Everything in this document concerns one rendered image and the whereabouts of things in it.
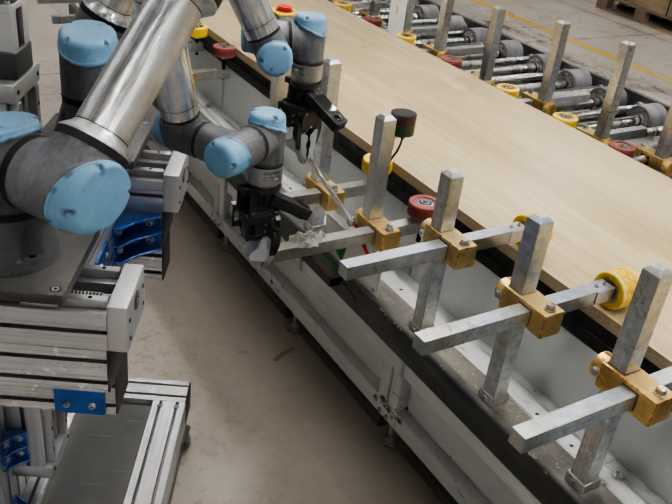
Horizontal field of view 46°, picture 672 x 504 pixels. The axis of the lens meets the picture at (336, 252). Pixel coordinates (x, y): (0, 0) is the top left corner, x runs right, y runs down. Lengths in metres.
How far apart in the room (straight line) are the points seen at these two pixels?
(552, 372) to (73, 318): 1.03
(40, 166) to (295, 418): 1.59
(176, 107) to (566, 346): 0.95
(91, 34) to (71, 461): 1.06
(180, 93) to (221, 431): 1.30
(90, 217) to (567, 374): 1.08
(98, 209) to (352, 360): 1.53
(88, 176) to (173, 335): 1.81
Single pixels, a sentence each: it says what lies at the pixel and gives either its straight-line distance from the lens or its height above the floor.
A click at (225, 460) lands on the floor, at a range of 2.46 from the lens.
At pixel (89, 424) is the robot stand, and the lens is 2.28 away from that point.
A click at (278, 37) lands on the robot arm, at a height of 1.28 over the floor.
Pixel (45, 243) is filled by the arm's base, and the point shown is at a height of 1.08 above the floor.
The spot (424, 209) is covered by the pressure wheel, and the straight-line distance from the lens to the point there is 1.90.
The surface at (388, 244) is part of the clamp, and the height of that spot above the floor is 0.84.
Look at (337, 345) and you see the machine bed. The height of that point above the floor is 0.17.
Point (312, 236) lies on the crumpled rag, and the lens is 1.78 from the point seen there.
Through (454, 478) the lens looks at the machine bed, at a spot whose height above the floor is 0.16.
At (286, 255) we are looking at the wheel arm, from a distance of 1.76.
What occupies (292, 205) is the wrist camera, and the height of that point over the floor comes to 0.98.
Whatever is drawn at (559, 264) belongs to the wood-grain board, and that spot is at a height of 0.90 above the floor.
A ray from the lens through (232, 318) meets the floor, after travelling 3.00.
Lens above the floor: 1.75
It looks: 30 degrees down
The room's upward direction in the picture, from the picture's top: 7 degrees clockwise
